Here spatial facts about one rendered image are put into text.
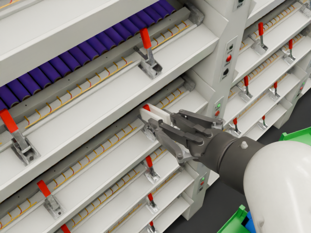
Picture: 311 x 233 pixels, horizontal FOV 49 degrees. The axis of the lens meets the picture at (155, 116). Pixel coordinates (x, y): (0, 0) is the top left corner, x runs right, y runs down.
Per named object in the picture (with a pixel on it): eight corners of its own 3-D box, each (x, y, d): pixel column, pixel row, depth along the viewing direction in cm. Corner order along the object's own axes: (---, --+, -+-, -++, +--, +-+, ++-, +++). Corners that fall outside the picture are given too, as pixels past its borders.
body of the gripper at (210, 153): (219, 186, 62) (181, 162, 68) (247, 158, 65) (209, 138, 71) (216, 158, 57) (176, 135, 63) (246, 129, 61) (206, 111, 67)
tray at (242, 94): (311, 50, 139) (332, 27, 127) (215, 135, 111) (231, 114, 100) (272, 19, 143) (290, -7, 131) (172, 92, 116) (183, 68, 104)
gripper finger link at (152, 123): (169, 131, 71) (158, 139, 69) (152, 122, 74) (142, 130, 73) (167, 125, 70) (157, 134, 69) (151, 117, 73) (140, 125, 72)
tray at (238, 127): (295, 85, 154) (313, 67, 142) (208, 167, 127) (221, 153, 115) (261, 56, 159) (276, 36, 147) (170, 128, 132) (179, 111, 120)
